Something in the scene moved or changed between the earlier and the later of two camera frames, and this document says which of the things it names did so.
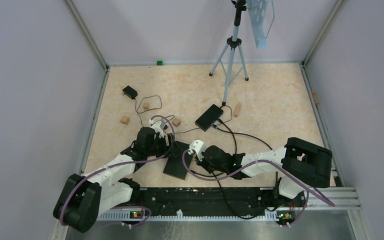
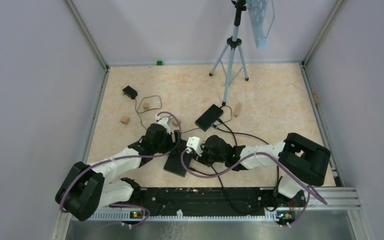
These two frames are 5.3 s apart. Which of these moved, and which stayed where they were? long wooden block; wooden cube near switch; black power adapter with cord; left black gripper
Moved: black power adapter with cord
Stayed: long wooden block; left black gripper; wooden cube near switch
